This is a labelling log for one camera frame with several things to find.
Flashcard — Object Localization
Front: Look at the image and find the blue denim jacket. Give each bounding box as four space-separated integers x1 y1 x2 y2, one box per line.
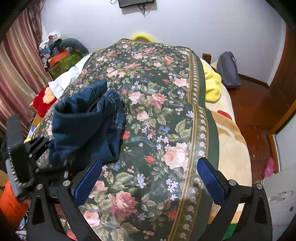
48 80 125 165

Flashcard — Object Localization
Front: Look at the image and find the beige patterned bed sheet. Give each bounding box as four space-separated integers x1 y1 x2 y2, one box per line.
200 59 253 225

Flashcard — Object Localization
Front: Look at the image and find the pink slipper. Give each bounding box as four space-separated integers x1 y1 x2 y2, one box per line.
263 157 275 178

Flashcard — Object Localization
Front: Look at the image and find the white radiator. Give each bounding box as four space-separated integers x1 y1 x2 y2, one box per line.
261 165 295 240

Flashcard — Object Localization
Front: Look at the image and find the red plush toy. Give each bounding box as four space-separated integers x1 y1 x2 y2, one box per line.
31 85 57 118

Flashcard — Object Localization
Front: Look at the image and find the green floral bedspread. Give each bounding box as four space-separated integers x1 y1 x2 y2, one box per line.
30 39 219 241

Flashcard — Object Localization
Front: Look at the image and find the white pillow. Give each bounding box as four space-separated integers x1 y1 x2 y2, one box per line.
48 53 92 99

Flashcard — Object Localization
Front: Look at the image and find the striped pink curtain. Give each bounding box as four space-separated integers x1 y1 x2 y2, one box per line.
1 1 52 135

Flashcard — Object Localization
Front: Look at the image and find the orange box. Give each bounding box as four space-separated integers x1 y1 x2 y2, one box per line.
49 51 69 66

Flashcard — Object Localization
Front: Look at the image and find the green storage box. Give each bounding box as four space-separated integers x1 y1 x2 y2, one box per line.
47 51 82 80

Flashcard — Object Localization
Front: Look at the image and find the yellow blanket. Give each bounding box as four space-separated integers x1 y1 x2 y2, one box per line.
203 64 222 102

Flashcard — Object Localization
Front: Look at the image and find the grey neck pillow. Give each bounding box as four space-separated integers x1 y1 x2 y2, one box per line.
59 38 89 55

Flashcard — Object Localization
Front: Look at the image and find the purple grey backpack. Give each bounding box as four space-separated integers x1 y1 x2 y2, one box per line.
216 52 241 89

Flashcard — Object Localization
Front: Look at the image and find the small black framed screen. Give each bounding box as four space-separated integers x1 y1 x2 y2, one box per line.
118 0 154 9

